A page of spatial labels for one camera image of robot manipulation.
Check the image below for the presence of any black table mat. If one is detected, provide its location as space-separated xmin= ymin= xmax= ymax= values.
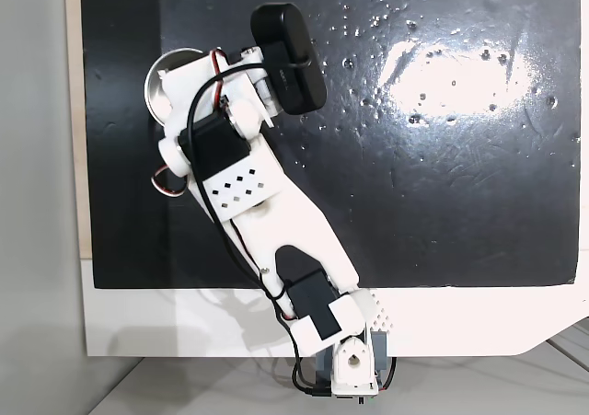
xmin=80 ymin=0 xmax=580 ymax=290

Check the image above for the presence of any white base board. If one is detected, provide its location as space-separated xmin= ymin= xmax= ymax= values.
xmin=80 ymin=258 xmax=589 ymax=359

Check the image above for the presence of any grey table clamp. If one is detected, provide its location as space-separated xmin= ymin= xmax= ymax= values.
xmin=316 ymin=327 xmax=393 ymax=385

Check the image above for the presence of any stainless steel cup with handle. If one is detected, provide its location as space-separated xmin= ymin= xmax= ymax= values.
xmin=144 ymin=46 xmax=206 ymax=132

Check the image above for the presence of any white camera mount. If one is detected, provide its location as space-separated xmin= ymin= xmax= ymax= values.
xmin=241 ymin=45 xmax=283 ymax=118

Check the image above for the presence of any black oval camera box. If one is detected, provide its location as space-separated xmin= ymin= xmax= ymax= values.
xmin=249 ymin=2 xmax=329 ymax=116

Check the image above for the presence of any red white servo wire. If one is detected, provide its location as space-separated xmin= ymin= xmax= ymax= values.
xmin=150 ymin=166 xmax=188 ymax=200

